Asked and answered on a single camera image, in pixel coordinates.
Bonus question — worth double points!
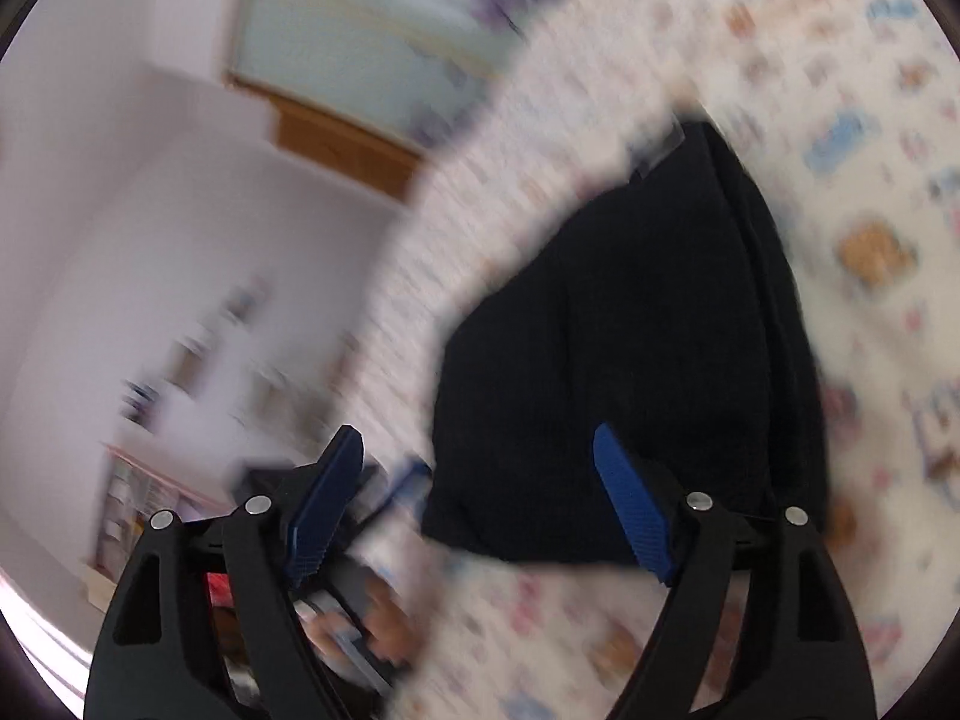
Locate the black pants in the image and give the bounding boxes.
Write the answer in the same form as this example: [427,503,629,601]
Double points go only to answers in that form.
[421,119,829,566]

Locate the person's left hand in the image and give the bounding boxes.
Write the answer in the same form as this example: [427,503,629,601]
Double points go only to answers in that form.
[304,575,420,674]

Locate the red patterned cloth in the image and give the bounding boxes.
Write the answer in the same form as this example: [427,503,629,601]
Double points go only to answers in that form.
[206,572,235,608]

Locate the pink bookcase with items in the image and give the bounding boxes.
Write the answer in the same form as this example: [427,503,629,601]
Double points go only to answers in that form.
[88,444,231,587]

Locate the wooden door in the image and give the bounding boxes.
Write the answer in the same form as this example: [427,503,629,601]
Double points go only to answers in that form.
[270,98,421,203]

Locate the floral glass sliding wardrobe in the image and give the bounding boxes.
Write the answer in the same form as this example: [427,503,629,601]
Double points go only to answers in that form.
[228,0,553,151]

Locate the teddy bear print bedspread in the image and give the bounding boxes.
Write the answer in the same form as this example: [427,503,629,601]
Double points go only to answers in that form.
[343,0,958,718]

